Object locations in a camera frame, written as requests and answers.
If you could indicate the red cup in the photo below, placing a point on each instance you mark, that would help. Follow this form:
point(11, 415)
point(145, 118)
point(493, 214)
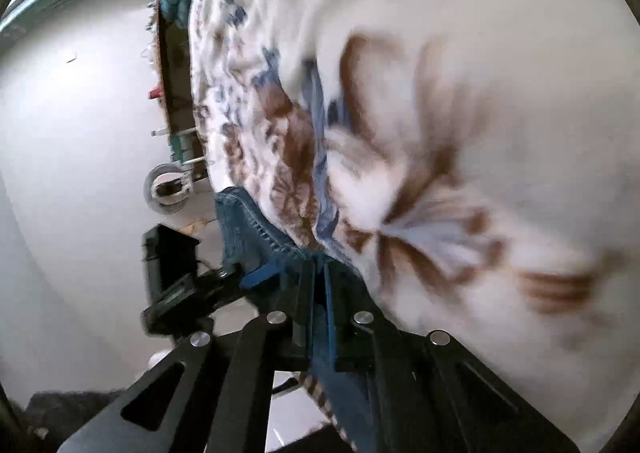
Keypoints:
point(156, 94)

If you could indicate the round white appliance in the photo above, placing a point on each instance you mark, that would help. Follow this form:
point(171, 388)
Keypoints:
point(167, 189)

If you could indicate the green storage rack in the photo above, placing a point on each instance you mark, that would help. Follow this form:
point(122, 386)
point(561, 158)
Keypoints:
point(182, 148)

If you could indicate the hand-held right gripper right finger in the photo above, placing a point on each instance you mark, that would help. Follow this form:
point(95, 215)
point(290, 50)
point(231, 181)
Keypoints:
point(331, 323)

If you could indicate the wooden desk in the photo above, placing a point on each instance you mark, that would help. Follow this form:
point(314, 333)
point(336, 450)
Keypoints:
point(175, 73)

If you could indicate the dark blue denim pants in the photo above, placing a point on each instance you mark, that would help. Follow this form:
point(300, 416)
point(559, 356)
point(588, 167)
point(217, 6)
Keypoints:
point(240, 223)

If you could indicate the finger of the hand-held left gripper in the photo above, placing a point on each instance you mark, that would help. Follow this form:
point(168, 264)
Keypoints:
point(257, 277)

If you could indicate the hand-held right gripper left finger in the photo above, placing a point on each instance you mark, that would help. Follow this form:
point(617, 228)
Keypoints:
point(304, 313)

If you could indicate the floral quilted bedspread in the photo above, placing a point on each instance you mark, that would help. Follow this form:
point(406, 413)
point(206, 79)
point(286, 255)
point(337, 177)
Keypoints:
point(475, 108)

